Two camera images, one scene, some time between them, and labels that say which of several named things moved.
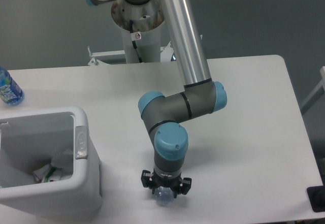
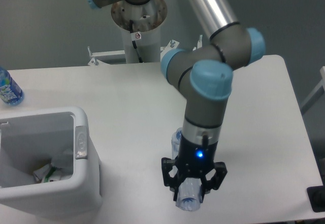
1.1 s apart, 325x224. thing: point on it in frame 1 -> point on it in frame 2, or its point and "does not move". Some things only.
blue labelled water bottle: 10,92 does not move
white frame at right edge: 319,90 does not move
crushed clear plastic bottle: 164,196 -> 189,193
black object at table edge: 316,195 does not move
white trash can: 29,140 does not move
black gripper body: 173,182 -> 194,158
